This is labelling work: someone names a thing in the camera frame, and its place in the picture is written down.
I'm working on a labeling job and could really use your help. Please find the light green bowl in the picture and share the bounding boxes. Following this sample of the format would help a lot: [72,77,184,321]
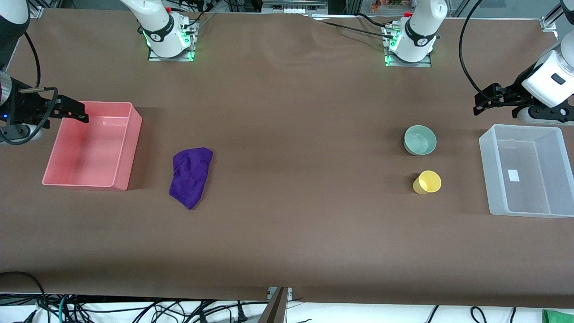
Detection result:
[404,125,437,156]

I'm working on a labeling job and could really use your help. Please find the yellow cup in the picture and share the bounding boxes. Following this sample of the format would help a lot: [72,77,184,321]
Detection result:
[413,170,442,195]

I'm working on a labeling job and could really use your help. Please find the purple cloth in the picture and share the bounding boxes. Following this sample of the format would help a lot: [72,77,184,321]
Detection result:
[169,147,213,210]

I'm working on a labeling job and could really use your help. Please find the green cloth scrap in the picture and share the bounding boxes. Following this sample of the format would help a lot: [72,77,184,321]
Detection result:
[542,309,574,323]

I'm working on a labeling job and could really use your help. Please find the pink plastic bin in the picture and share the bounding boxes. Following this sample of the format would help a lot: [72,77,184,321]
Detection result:
[42,101,143,192]

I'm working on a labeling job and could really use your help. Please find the clear plastic bin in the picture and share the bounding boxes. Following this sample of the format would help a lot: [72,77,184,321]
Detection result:
[478,124,574,219]

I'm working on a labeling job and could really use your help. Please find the white power strip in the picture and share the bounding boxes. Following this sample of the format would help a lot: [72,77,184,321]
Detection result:
[261,0,329,15]

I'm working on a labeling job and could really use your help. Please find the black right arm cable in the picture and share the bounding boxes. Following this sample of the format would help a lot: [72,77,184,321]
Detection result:
[20,31,59,145]

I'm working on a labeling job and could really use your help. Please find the aluminium corner bracket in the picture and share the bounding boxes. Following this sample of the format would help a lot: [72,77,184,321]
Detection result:
[539,7,563,32]

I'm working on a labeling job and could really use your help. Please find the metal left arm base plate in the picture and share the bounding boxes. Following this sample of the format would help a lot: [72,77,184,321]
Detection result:
[382,25,433,68]

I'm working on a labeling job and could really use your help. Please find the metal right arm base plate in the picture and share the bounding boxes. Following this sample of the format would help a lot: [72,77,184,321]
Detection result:
[148,20,199,62]

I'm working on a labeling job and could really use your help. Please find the black cables behind right base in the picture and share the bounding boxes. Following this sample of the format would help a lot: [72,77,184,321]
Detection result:
[168,0,218,34]

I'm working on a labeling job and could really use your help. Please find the black cable across table edge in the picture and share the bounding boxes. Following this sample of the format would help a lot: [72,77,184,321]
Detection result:
[309,13,397,40]

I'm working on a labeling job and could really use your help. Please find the black looping floor cable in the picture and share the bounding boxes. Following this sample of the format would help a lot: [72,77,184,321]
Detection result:
[0,271,50,323]

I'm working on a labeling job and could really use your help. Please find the tangled black floor cables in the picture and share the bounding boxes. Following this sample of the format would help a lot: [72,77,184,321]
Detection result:
[67,297,270,323]

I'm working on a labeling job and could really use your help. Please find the metal frame post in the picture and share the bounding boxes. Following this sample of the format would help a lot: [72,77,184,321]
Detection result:
[258,287,293,323]

